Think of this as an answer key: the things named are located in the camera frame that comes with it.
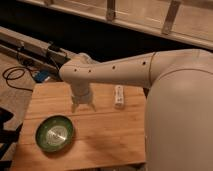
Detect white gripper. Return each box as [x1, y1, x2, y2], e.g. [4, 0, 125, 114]
[70, 82, 96, 113]

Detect small white bottle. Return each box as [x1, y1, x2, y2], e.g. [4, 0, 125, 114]
[114, 85, 124, 108]

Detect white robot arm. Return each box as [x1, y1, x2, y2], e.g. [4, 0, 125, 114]
[59, 49, 213, 171]

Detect green ceramic bowl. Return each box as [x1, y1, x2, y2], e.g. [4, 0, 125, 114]
[35, 115, 74, 153]

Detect wooden board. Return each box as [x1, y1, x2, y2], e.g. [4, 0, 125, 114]
[11, 82, 145, 171]

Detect blue power adapter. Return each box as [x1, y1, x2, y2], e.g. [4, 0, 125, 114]
[34, 70, 50, 83]

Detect black object at left edge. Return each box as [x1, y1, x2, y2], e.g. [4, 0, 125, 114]
[0, 107, 22, 171]

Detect black clamp on rail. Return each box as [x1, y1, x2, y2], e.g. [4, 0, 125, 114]
[46, 41, 67, 58]

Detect metal rail beam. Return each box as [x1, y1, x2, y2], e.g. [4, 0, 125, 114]
[0, 25, 101, 79]

